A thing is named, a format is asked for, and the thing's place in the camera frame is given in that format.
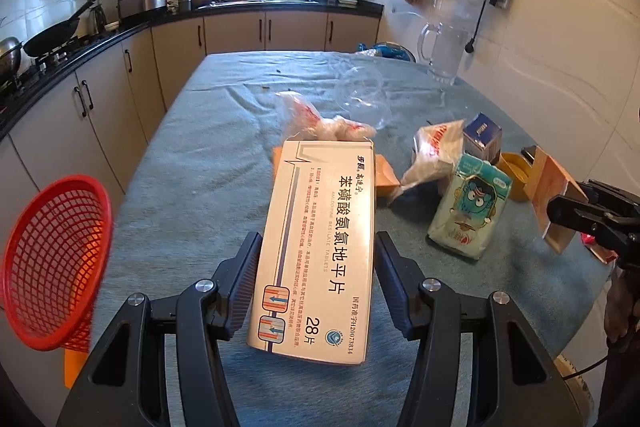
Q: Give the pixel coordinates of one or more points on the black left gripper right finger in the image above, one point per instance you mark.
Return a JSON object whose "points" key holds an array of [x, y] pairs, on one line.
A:
{"points": [[514, 380]]}

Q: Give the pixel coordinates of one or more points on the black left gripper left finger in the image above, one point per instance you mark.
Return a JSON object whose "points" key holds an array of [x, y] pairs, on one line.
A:
{"points": [[123, 382]]}

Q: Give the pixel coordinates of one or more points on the orange cardboard box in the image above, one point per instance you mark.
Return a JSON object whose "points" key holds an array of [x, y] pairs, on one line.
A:
{"points": [[546, 180]]}

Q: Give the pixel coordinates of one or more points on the yellow plastic cup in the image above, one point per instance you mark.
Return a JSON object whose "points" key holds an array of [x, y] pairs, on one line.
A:
{"points": [[518, 169]]}

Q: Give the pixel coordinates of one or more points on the cartoon tissue pack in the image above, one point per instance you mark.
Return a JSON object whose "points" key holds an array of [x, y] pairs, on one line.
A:
{"points": [[469, 211]]}

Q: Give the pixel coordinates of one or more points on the blue white small carton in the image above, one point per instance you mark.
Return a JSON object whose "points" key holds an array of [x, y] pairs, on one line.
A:
{"points": [[482, 138]]}

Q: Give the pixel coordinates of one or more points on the white red snack bag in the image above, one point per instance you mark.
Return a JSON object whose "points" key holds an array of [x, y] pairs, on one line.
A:
{"points": [[436, 151]]}

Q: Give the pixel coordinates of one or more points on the white medicine box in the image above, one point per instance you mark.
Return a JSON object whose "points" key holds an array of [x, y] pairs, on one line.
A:
{"points": [[312, 295]]}

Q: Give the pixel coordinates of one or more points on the white red plastic bag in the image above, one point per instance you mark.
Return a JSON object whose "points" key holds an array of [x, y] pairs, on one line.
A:
{"points": [[301, 121]]}

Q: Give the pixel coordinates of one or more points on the lower kitchen cabinets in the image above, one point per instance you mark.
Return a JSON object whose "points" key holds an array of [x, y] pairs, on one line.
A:
{"points": [[97, 113]]}

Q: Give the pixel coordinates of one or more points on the right hand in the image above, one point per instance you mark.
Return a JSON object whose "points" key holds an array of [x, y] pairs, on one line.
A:
{"points": [[621, 316]]}

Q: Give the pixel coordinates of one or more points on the orange stool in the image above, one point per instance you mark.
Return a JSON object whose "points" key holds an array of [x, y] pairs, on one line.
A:
{"points": [[74, 361]]}

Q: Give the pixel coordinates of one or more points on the red plastic basket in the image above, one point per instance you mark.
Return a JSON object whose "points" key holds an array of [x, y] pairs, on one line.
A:
{"points": [[54, 261]]}

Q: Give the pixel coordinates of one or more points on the blue table cloth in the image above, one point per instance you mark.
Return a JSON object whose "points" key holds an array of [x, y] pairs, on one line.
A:
{"points": [[206, 180]]}

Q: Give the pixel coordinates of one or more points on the glass pitcher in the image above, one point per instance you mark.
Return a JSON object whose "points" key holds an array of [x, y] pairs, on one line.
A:
{"points": [[441, 47]]}

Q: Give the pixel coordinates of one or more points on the blue bag behind table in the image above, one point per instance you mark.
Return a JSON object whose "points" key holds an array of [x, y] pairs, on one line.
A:
{"points": [[387, 50]]}

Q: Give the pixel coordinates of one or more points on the black wok pan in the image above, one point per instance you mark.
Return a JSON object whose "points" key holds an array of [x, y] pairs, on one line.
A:
{"points": [[55, 36]]}

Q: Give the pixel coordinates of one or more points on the steel pot with lid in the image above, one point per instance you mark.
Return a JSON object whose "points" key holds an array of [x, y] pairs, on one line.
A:
{"points": [[10, 57]]}

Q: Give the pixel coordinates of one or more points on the steel rice cooker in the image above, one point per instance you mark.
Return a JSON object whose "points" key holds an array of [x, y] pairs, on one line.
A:
{"points": [[133, 8]]}

